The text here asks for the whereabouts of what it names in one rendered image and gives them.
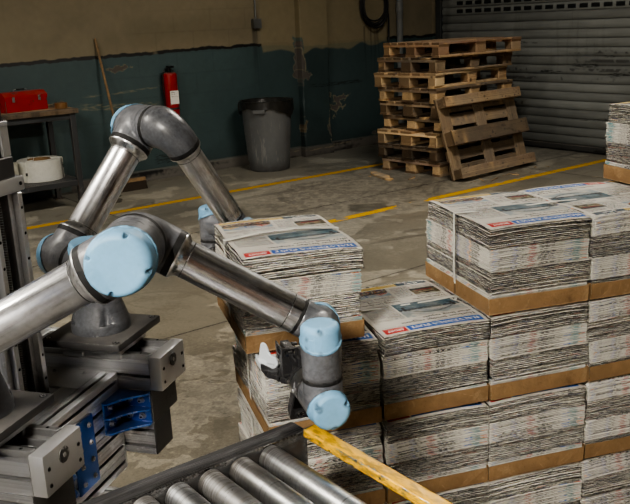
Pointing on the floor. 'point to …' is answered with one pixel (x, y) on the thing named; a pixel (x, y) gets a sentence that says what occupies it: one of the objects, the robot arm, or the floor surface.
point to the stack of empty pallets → (435, 50)
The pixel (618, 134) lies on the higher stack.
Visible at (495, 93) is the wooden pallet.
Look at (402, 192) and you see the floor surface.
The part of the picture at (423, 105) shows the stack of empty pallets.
